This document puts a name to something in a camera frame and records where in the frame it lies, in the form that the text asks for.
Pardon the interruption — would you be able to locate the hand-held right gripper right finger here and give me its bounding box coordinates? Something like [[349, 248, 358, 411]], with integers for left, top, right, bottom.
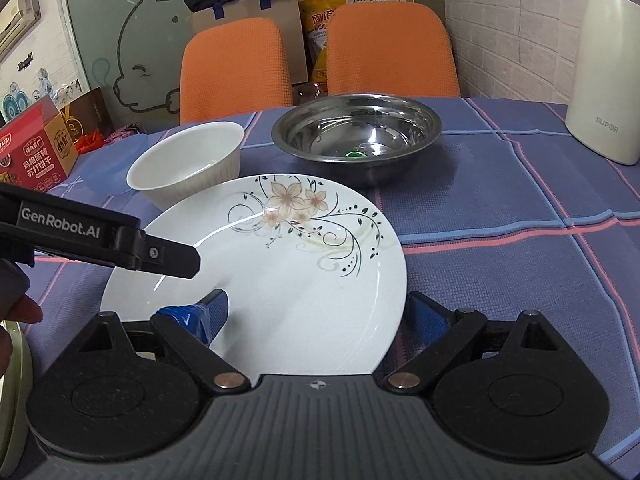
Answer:
[[382, 291, 568, 394]]

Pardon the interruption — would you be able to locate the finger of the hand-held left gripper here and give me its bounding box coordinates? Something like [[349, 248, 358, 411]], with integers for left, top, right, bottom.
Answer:
[[131, 230, 202, 280]]

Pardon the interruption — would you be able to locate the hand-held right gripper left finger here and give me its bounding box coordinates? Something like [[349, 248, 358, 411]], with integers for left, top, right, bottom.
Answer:
[[75, 289, 252, 396]]

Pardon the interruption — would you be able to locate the white ceramic bowl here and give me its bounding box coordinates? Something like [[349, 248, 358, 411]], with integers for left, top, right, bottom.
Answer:
[[126, 121, 245, 211]]

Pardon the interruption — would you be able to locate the white floral plate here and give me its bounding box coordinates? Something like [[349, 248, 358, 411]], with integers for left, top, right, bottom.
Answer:
[[100, 174, 407, 376]]

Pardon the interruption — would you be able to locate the stainless steel bowl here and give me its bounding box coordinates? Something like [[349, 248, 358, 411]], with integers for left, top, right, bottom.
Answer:
[[271, 94, 443, 189]]

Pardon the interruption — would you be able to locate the person's left hand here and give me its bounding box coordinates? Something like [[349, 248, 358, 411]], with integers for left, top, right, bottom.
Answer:
[[0, 260, 45, 383]]

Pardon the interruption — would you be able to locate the red biscuit box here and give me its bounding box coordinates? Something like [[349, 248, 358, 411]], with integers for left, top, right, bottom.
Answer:
[[0, 94, 81, 194]]

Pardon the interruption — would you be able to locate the red wrapper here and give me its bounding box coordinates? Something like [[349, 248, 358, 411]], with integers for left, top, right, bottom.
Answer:
[[79, 129, 104, 154]]

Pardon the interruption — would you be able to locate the blue plaid tablecloth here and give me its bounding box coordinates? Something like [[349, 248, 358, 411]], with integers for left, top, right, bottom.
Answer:
[[30, 95, 640, 467]]

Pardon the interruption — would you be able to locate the brown gift box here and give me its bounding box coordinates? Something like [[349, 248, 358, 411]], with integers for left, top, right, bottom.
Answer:
[[61, 87, 116, 142]]

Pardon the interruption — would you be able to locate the pale green plate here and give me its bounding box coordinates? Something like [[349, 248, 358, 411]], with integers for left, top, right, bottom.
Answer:
[[0, 320, 35, 461]]

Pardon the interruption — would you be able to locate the pig outline glass panel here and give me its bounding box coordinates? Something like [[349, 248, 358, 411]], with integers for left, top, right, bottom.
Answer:
[[59, 0, 202, 133]]

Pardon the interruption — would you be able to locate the orange chair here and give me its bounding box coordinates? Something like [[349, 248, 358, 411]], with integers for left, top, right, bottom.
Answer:
[[326, 2, 461, 99], [179, 17, 294, 124]]

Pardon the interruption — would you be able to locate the white air conditioner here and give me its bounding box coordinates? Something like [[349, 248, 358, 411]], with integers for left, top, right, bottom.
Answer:
[[0, 0, 44, 57]]

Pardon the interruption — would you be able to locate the cardboard box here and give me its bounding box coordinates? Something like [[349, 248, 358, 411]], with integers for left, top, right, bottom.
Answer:
[[192, 0, 309, 87]]

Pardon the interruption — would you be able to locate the yellow packet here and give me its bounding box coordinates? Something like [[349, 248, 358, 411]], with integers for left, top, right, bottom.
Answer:
[[299, 0, 349, 97]]

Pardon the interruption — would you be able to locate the cream thermal jug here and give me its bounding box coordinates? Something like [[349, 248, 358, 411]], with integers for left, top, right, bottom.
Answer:
[[565, 0, 640, 166]]

